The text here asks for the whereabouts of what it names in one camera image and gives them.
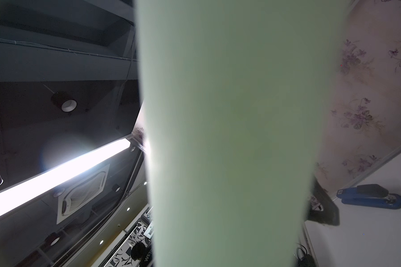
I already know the green paper sheet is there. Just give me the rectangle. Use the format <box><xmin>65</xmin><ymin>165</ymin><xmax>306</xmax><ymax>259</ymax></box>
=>
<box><xmin>135</xmin><ymin>1</ymin><xmax>346</xmax><ymax>267</ymax></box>

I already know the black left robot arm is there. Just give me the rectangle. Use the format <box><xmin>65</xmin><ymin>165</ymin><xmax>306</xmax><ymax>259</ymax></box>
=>
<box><xmin>305</xmin><ymin>177</ymin><xmax>340</xmax><ymax>227</ymax></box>

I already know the ceiling air conditioner vent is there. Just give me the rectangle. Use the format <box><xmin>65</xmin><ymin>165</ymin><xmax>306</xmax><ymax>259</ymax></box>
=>
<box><xmin>56</xmin><ymin>164</ymin><xmax>110</xmax><ymax>224</ymax></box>

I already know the blue stapler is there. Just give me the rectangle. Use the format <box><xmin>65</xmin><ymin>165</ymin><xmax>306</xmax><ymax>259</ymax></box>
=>
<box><xmin>336</xmin><ymin>184</ymin><xmax>401</xmax><ymax>210</ymax></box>

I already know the fluorescent ceiling light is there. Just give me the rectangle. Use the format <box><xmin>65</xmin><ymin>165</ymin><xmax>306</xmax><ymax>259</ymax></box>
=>
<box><xmin>0</xmin><ymin>139</ymin><xmax>131</xmax><ymax>217</ymax></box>

